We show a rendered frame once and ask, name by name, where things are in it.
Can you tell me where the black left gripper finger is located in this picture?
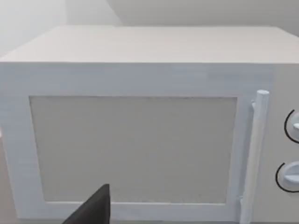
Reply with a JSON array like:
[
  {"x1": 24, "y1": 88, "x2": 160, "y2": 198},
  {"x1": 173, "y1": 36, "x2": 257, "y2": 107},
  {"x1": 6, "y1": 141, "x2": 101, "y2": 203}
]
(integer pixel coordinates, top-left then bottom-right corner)
[{"x1": 62, "y1": 183, "x2": 111, "y2": 224}]

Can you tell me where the white microwave knob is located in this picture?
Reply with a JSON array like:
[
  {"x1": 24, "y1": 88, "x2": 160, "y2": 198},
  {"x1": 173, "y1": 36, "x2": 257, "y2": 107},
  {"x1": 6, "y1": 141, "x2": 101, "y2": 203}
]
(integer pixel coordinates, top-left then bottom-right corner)
[
  {"x1": 275, "y1": 161, "x2": 299, "y2": 193},
  {"x1": 284, "y1": 109, "x2": 299, "y2": 143}
]

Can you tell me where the white microwave door handle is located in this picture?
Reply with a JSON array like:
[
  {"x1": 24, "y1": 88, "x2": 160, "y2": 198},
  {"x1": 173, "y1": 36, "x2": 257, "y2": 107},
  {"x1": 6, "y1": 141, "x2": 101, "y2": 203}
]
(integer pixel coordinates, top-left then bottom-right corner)
[{"x1": 237, "y1": 90, "x2": 270, "y2": 224}]

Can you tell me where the pale microwave oven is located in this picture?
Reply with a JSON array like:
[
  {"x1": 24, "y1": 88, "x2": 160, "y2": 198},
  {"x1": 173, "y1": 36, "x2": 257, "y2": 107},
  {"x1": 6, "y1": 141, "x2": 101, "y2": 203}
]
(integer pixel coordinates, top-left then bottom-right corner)
[{"x1": 0, "y1": 25, "x2": 299, "y2": 224}]

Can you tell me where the pale microwave door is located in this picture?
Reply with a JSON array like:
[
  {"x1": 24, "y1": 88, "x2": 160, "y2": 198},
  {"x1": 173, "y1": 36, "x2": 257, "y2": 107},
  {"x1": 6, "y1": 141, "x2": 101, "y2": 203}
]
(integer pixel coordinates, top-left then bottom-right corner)
[{"x1": 0, "y1": 62, "x2": 274, "y2": 224}]

